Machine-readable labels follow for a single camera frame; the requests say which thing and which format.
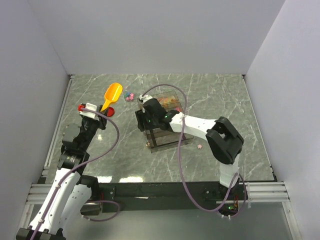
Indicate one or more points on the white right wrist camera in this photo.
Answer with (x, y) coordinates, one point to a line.
(144, 98)

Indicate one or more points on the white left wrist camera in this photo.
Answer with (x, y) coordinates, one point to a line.
(87, 110)

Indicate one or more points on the black base beam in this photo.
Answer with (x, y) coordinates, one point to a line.
(153, 196)

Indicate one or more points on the red jar lid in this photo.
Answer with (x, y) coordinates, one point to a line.
(110, 112)

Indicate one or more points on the yellow plastic scoop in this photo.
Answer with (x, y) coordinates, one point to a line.
(112, 95)

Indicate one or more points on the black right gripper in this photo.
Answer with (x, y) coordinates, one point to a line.
(140, 116)

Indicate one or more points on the clear candy drawer box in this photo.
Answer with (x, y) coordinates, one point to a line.
(157, 139)

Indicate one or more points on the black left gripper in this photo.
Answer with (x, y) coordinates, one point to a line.
(101, 123)

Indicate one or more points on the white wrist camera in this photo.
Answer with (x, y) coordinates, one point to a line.
(144, 98)
(87, 110)

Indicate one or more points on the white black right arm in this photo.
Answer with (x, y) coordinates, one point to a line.
(222, 137)

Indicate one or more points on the aluminium frame rail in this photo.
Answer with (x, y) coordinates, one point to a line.
(46, 175)

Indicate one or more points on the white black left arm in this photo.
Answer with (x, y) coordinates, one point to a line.
(71, 189)

